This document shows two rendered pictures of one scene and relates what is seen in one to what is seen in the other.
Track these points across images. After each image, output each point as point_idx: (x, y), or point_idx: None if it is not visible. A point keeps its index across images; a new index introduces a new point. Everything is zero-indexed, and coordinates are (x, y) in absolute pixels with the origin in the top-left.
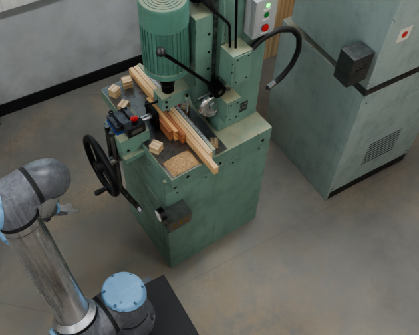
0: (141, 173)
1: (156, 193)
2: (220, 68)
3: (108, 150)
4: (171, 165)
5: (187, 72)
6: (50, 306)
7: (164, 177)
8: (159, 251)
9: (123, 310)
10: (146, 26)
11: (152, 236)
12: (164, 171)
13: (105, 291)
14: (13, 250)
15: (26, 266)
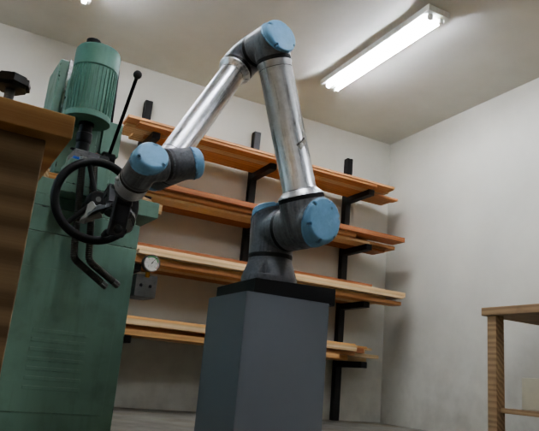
0: (73, 262)
1: (112, 268)
2: (103, 143)
3: (79, 195)
4: (145, 197)
5: (124, 115)
6: (309, 156)
7: (144, 211)
8: None
9: None
10: (109, 61)
11: (55, 430)
12: (145, 200)
13: (275, 203)
14: (290, 82)
15: (298, 100)
